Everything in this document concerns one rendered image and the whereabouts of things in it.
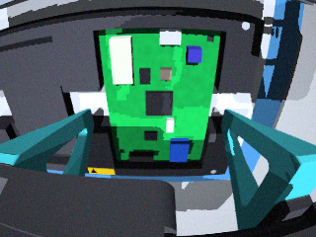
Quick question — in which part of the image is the green circuit board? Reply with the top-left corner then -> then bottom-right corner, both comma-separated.
99,28 -> 221,162

